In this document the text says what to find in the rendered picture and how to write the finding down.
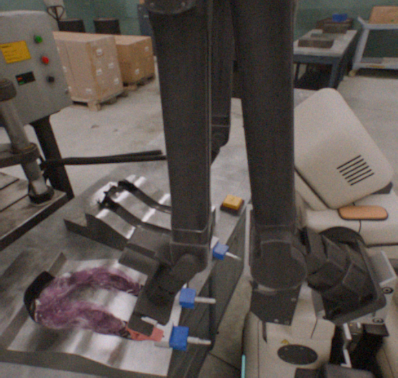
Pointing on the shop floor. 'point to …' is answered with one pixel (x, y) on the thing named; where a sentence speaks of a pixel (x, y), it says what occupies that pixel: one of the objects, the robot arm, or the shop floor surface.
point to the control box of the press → (36, 81)
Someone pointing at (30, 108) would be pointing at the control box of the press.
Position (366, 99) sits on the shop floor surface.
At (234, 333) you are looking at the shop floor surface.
